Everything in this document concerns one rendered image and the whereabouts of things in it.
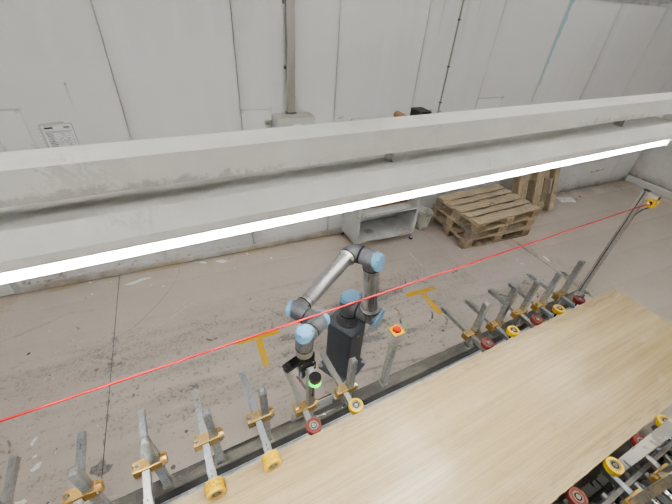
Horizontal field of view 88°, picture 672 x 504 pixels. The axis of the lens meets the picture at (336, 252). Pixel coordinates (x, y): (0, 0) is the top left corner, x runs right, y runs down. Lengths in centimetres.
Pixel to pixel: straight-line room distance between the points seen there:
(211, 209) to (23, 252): 26
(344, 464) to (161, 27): 336
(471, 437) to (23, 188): 200
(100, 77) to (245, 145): 311
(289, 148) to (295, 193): 8
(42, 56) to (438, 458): 378
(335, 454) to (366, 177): 147
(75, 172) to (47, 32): 310
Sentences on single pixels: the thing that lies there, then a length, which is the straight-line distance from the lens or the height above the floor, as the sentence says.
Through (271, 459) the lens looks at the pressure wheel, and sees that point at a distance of 183.
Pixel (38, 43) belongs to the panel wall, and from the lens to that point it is 370.
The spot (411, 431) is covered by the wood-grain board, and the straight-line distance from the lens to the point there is 203.
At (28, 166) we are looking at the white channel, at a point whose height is 246.
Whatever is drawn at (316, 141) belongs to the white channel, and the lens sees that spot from 65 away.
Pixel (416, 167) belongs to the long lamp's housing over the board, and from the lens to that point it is 79.
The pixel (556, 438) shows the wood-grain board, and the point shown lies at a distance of 233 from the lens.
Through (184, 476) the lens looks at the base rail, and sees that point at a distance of 218.
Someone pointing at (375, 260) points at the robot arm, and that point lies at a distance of 206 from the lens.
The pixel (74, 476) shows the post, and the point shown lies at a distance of 187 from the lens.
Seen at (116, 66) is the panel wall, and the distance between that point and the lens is 365.
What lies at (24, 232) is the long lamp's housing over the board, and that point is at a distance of 64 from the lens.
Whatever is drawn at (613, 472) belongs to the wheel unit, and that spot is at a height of 90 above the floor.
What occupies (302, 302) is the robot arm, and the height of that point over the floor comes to 137.
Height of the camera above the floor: 267
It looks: 37 degrees down
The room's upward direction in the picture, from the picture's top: 5 degrees clockwise
